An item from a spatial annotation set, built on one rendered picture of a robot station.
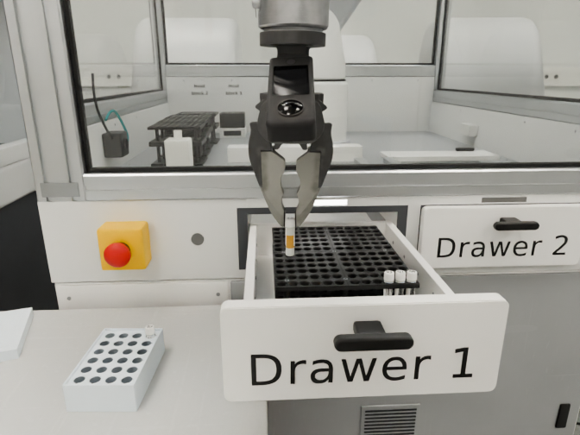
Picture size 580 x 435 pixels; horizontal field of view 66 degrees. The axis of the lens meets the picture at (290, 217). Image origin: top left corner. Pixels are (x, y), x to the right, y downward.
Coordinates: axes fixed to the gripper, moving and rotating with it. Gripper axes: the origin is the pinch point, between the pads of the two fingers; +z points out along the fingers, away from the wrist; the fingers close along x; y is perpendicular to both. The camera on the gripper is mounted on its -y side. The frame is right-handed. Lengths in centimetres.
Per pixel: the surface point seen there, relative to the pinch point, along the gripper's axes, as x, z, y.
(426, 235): -22.7, 10.1, 23.8
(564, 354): -54, 36, 29
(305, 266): -1.9, 8.7, 6.1
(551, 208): -44, 5, 26
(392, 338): -10.0, 7.5, -13.1
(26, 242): 82, 33, 74
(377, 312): -9.1, 6.6, -9.6
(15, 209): 82, 22, 72
